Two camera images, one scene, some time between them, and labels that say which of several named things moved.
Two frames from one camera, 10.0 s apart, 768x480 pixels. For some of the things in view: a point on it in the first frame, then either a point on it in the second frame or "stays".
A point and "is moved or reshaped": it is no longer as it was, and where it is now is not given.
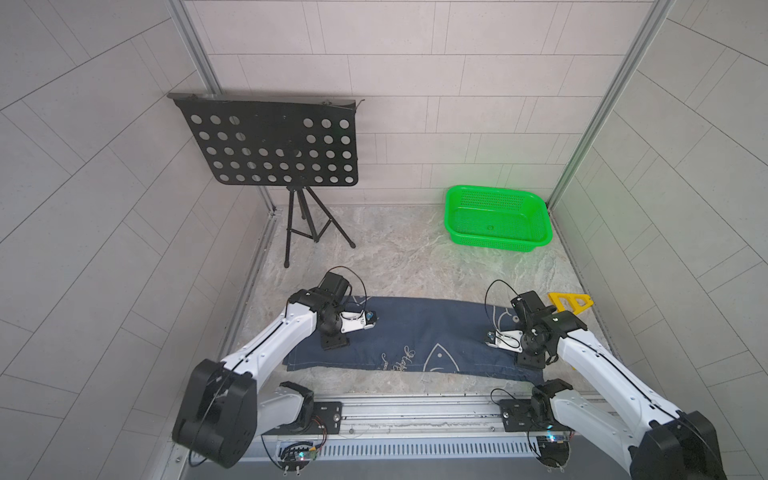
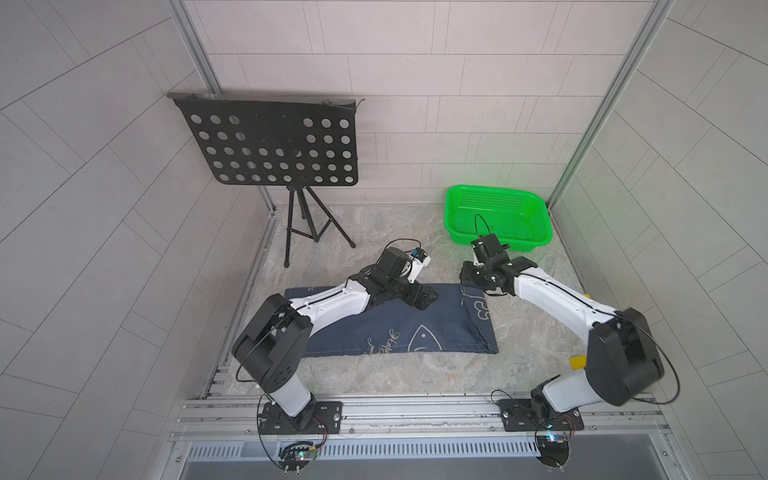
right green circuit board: x=553 y=452 stays
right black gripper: x=526 y=361 → x=464 y=276
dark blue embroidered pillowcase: x=418 y=337 is moved or reshaped
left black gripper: x=335 y=341 → x=420 y=302
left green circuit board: x=294 y=456 stays
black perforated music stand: x=291 y=142 stays
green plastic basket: x=497 y=217 stays
